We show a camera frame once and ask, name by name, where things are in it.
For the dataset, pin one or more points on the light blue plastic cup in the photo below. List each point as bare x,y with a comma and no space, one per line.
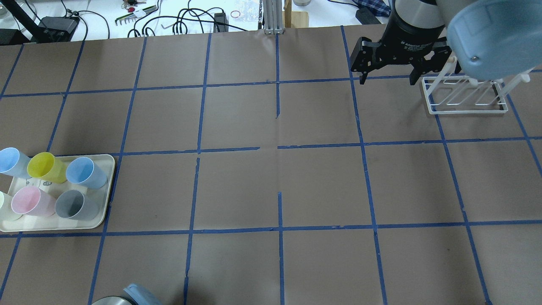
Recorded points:
14,163

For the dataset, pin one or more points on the white plastic cup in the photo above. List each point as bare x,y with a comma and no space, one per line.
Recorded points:
6,212

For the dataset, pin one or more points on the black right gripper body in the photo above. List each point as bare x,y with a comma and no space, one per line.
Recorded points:
413,36

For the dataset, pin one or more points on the aluminium frame post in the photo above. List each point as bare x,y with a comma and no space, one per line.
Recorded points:
272,16

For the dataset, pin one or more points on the wooden mug tree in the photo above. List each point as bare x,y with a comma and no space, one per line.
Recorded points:
294,19

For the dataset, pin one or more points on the white wire cup rack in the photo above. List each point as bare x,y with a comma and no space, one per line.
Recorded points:
448,93

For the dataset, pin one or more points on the black power adapter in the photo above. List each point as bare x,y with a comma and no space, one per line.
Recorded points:
221,22

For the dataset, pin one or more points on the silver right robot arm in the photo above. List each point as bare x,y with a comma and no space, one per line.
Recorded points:
491,39

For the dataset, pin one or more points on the hex key set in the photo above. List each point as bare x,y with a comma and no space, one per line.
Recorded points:
136,15

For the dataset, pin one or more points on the white plastic tray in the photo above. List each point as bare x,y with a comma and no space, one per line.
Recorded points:
101,196

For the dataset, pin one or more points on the dark checkered pouch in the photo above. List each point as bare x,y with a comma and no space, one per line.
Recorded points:
376,7

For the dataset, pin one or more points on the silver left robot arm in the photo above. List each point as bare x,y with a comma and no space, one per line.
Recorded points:
133,294

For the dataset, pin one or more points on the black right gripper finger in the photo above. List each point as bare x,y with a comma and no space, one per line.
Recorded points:
364,58
422,66

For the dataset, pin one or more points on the grey plastic cup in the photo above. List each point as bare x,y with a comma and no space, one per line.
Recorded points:
75,205

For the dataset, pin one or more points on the black device box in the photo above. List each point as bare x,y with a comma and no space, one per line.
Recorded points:
59,29

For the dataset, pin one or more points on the yellow plastic cup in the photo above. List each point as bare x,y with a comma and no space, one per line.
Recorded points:
47,167

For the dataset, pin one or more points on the pink plastic cup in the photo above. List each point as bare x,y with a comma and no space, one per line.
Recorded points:
32,201

